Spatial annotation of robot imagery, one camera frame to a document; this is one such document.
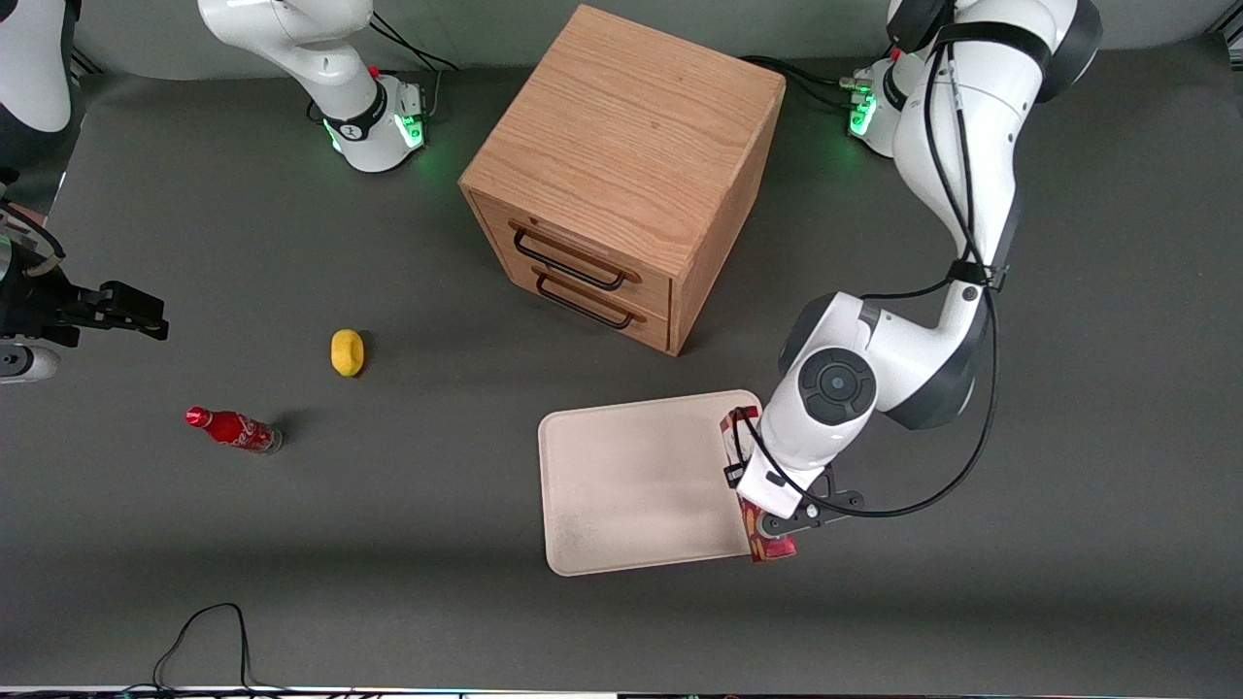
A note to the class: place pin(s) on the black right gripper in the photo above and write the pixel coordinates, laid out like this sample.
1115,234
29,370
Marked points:
37,303

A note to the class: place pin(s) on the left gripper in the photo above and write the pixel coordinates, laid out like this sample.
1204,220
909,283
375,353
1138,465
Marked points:
729,474

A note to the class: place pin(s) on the red cookie box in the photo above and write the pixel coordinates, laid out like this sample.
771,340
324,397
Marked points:
772,546

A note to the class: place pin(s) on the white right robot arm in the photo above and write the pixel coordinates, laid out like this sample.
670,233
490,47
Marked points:
320,39

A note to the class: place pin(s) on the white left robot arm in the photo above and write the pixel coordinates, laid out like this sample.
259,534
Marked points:
957,126

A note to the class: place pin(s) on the beige rectangular plastic tray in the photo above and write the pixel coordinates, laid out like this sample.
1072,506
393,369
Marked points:
641,481

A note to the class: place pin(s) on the red cola bottle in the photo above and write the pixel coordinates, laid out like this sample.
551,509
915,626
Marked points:
233,428

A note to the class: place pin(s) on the wooden drawer front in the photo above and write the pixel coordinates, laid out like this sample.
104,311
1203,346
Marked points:
655,330
651,291

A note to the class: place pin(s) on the yellow lemon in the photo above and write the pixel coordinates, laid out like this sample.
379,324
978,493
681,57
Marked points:
347,352

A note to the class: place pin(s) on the wooden drawer cabinet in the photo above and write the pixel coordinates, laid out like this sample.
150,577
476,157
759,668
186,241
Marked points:
631,116

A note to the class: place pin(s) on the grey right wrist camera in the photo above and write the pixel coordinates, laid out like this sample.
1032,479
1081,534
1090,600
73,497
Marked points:
24,364

